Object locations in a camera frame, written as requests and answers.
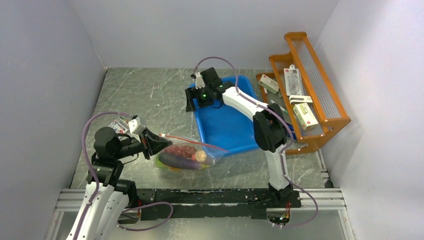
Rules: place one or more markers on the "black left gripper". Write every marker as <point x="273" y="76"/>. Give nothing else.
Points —
<point x="160" y="144"/>

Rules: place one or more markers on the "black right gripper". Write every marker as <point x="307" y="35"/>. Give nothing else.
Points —
<point x="192" y="93"/>

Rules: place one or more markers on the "clear zip bag red seal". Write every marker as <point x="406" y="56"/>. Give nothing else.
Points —
<point x="215" y="153"/>

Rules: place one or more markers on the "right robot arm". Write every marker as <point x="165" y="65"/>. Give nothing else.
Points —
<point x="271" y="133"/>

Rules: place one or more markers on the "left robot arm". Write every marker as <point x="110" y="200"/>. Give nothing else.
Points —
<point x="106" y="194"/>

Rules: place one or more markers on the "purple fake eggplant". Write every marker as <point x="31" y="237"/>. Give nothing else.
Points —
<point x="179" y="162"/>

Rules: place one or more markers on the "red fake grapes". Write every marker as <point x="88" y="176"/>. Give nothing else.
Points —
<point x="185" y="151"/>

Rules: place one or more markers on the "marker pen pack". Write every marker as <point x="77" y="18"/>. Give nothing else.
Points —
<point x="120" y="125"/>

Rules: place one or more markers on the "blue plastic bin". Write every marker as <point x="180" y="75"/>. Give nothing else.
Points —
<point x="223" y="126"/>

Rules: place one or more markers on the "white green small box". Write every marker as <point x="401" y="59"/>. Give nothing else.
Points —
<point x="269" y="84"/>

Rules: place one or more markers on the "white green pen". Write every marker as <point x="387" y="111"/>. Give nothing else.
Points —
<point x="282" y="108"/>

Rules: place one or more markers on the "clear blister pack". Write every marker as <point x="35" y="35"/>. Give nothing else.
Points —
<point x="293" y="81"/>

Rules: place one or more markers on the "white flat box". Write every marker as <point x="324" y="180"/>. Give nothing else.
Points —
<point x="300" y="99"/>

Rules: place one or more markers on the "orange wooden rack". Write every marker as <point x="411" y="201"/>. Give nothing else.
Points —
<point x="326" y="105"/>

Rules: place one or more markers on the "white red large box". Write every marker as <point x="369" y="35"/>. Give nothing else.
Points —
<point x="305" y="116"/>

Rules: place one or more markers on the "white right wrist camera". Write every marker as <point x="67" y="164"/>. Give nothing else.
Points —
<point x="199" y="81"/>

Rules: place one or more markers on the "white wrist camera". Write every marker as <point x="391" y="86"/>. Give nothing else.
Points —
<point x="199" y="81"/>
<point x="136" y="125"/>

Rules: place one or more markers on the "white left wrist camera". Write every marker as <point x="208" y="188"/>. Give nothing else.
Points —
<point x="136" y="125"/>

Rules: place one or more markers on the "black aluminium base frame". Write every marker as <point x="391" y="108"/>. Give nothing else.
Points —
<point x="255" y="203"/>

